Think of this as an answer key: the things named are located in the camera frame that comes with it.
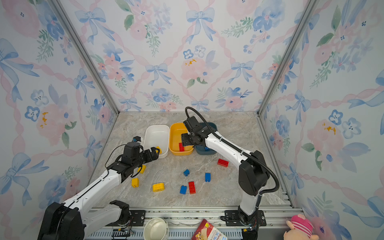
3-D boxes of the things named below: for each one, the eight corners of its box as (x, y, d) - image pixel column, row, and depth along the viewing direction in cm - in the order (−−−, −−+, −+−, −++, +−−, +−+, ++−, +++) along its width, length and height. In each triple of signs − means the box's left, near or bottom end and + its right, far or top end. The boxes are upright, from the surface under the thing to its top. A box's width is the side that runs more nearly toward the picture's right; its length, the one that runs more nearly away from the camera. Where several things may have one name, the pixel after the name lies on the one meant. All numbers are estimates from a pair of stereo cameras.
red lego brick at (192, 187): (189, 194, 83) (189, 193, 82) (188, 183, 87) (188, 182, 86) (196, 193, 84) (196, 192, 82) (194, 182, 88) (194, 181, 86)
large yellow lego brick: (154, 192, 84) (152, 190, 81) (154, 186, 86) (152, 184, 83) (165, 190, 85) (163, 188, 82) (164, 184, 87) (163, 182, 84)
